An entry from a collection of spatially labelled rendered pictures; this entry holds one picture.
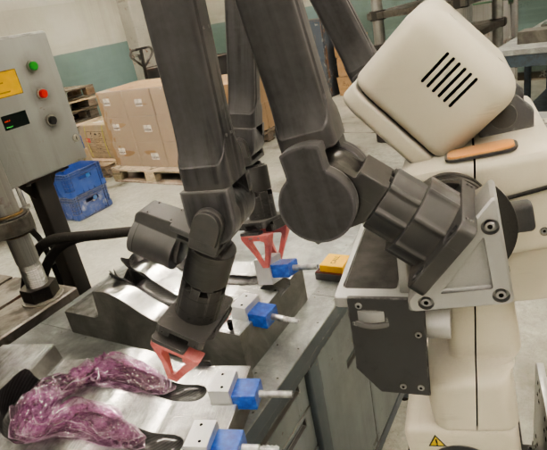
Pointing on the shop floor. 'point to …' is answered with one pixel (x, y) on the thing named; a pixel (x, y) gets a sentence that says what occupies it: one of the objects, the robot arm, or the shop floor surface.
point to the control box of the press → (31, 130)
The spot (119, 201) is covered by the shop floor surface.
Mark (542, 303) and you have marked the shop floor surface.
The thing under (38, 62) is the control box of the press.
